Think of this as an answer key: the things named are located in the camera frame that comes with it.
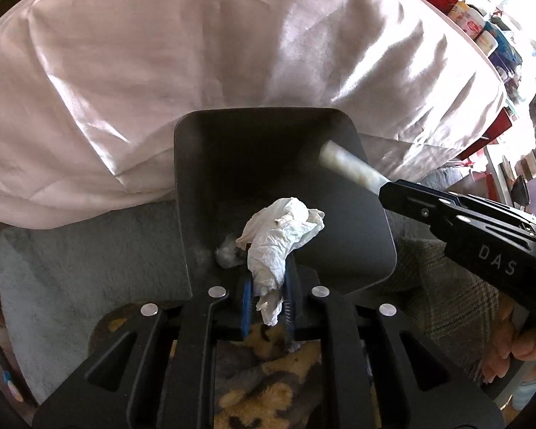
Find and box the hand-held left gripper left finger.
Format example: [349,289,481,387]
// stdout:
[31,272,256,429]

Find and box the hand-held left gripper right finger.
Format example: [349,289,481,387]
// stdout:
[282,259,505,429]

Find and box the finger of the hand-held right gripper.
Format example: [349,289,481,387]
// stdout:
[378,179,467,238]
[429,189,536,230]

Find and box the white tissue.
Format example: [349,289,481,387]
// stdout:
[235,197,326,326]

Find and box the white plastic tube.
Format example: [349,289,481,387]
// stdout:
[319,140,390,196]

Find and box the person's right hand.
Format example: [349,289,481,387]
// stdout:
[481,304,536,386]

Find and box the grey plaid cloth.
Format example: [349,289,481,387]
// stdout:
[402,238,505,360]

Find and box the grey lint clump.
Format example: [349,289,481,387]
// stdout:
[213,237,247,271]

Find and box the leopard print blanket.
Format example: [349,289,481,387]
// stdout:
[89,304,378,429]

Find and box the grey fleece blanket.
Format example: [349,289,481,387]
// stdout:
[0,165,474,405]

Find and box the white bottle with pink label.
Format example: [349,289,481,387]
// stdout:
[448,2,487,42]

